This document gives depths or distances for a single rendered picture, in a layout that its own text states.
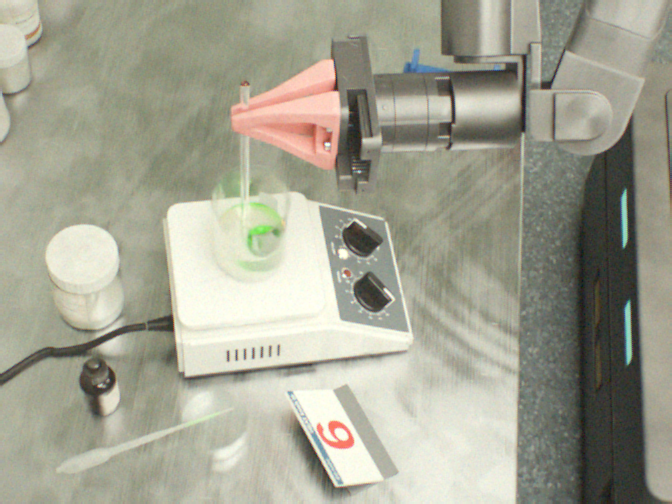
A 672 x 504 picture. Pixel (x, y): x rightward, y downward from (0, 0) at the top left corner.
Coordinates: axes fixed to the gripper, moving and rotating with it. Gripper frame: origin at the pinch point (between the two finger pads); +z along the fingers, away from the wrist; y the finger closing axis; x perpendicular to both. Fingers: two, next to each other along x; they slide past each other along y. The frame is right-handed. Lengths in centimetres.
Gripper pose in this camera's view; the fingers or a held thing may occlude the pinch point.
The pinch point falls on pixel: (243, 118)
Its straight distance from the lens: 89.9
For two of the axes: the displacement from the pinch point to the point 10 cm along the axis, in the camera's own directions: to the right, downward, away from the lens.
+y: 0.9, 8.4, -5.4
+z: -9.9, 0.5, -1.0
